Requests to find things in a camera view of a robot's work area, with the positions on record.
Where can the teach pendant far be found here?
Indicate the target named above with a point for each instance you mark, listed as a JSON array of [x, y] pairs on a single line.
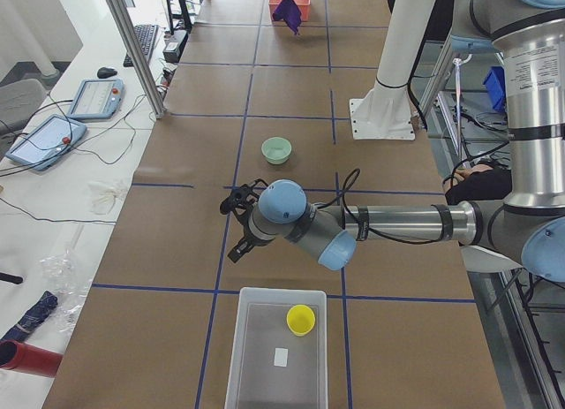
[[96, 99]]

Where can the black box device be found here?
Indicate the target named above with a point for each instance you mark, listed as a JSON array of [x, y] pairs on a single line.
[[174, 46]]

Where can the teach pendant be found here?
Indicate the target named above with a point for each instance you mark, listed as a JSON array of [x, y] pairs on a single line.
[[96, 99], [47, 143]]

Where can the folded blue umbrella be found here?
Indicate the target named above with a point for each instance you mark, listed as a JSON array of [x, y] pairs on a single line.
[[32, 319]]

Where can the crumpled clear plastic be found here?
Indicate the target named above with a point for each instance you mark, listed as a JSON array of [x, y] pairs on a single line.
[[61, 273]]

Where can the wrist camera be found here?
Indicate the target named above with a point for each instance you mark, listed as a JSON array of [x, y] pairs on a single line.
[[242, 199]]

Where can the black computer mouse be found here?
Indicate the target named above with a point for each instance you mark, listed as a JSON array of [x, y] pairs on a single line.
[[106, 72]]

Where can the black keyboard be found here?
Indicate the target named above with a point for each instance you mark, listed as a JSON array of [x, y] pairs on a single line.
[[146, 35]]

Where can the mint green bowl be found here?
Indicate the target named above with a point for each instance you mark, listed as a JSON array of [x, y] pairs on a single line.
[[276, 150]]

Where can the clear plastic bin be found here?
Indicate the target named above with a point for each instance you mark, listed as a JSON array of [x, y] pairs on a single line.
[[270, 366]]

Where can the aluminium frame post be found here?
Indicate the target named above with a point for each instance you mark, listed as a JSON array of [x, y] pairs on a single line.
[[125, 27]]

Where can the purple cloth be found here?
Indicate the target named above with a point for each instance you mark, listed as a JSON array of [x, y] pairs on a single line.
[[288, 12]]

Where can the yellow plastic cup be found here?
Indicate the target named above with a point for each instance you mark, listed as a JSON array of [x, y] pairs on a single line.
[[300, 320]]

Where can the seated person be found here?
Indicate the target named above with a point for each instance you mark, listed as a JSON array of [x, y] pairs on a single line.
[[482, 182]]

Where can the teach pendant near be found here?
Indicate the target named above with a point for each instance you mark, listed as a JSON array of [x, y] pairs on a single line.
[[47, 143]]

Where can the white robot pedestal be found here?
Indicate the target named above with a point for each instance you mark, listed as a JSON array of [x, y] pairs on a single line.
[[385, 112]]

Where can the white crumpled cloth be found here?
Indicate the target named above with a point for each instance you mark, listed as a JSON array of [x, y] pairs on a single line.
[[104, 195]]

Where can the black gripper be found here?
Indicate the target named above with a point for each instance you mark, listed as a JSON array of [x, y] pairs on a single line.
[[245, 241]]

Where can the red cylinder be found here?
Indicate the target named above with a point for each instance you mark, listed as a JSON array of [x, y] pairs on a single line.
[[28, 359]]

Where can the white label in bin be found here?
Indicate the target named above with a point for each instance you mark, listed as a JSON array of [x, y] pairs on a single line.
[[280, 357]]

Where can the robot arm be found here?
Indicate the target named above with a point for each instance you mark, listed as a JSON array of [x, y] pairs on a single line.
[[525, 224]]

